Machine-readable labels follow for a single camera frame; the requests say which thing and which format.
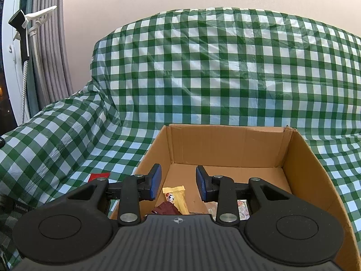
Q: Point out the grey curtain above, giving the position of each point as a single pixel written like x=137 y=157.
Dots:
x=52 y=48

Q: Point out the clear pink printed snack packet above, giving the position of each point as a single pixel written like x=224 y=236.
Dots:
x=243 y=207

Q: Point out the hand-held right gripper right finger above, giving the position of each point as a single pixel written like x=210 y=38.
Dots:
x=200 y=185

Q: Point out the green checked cloth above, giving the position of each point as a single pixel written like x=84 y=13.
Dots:
x=225 y=62

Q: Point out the maroon snack packet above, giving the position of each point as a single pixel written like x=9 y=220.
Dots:
x=166 y=209

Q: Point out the yellow snack packet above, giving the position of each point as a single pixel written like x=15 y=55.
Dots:
x=179 y=200

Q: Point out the cardboard box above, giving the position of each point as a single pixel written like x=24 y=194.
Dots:
x=225 y=144

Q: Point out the red snack packet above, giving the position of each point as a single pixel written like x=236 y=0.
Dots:
x=98 y=176

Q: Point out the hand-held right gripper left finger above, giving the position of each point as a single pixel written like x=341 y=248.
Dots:
x=155 y=183

